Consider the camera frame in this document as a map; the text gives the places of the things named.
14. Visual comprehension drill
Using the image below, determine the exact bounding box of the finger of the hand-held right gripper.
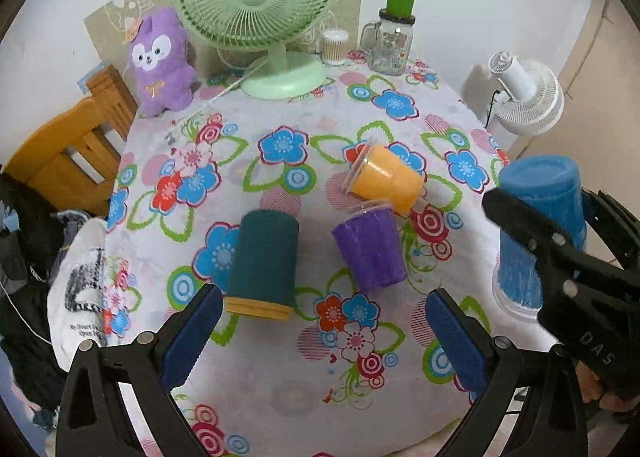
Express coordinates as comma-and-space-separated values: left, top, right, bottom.
580, 189, 640, 269
482, 188, 587, 284

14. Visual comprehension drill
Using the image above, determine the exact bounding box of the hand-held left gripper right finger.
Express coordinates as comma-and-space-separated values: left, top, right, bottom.
425, 288, 589, 457

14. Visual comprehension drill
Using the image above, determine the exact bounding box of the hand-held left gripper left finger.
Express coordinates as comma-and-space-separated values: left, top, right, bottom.
56, 283, 225, 457

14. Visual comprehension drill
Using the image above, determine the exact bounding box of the blue cup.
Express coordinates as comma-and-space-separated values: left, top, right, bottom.
491, 156, 589, 312

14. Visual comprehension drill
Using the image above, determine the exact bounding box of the dark green cup yellow rim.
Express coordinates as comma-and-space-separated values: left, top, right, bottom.
223, 209, 300, 322

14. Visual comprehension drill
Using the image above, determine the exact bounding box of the purple cup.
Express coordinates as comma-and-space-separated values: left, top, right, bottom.
331, 204, 409, 296

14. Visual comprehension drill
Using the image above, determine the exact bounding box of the orange cup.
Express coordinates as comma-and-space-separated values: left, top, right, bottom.
342, 141, 426, 216

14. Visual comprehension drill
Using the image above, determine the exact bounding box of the person's right hand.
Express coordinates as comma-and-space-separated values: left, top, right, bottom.
574, 361, 640, 419

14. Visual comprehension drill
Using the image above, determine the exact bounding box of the white fan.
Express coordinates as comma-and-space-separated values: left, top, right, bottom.
487, 51, 565, 135

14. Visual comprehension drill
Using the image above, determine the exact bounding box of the white printed bag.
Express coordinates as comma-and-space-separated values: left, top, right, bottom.
47, 218, 132, 374

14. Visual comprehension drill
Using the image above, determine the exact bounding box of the dark clothing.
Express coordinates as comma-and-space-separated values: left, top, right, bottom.
0, 172, 71, 413

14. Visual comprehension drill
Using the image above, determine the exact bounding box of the floral tablecloth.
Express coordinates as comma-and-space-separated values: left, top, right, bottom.
47, 54, 566, 457

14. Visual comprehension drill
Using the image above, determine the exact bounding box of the glass mug jar green lid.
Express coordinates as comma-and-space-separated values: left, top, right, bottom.
360, 0, 417, 76

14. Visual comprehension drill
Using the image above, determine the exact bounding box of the wooden chair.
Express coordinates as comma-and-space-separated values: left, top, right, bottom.
2, 64, 139, 218

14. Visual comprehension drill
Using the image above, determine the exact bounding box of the purple plush toy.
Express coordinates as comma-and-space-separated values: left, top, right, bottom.
122, 7, 197, 116

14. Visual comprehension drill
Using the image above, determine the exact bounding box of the cotton swab container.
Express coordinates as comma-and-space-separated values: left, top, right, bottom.
320, 29, 350, 66

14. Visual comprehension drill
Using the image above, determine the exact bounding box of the beige patterned board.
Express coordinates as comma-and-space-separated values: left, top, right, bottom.
84, 0, 367, 80

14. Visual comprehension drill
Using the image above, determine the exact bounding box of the black fan cable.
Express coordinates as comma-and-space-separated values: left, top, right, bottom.
484, 88, 502, 128

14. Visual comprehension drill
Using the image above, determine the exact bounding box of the white fan cable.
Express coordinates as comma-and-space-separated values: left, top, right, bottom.
172, 59, 271, 126

